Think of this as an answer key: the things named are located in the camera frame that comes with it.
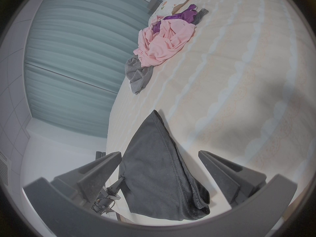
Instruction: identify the dark grey lace garment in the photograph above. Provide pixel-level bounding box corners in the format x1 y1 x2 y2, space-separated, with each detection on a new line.
193 8 209 25

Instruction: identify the pink garment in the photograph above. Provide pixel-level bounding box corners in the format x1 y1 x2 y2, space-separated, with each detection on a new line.
133 19 197 68

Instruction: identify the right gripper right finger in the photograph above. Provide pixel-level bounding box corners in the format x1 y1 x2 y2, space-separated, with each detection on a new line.
198 150 267 205

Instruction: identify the blue-green curtain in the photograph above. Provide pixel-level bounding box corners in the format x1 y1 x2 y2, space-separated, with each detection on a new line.
24 0 158 93
25 63 121 139

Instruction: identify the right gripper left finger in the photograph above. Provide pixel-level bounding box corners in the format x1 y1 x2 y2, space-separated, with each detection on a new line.
53 152 122 204

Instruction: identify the purple garment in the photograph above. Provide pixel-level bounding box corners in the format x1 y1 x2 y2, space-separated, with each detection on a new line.
153 4 198 33

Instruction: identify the black long-sleeved top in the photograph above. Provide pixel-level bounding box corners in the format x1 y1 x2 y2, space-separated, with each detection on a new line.
118 110 211 220

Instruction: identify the bed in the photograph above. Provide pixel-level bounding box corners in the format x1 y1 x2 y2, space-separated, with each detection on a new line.
106 0 316 228

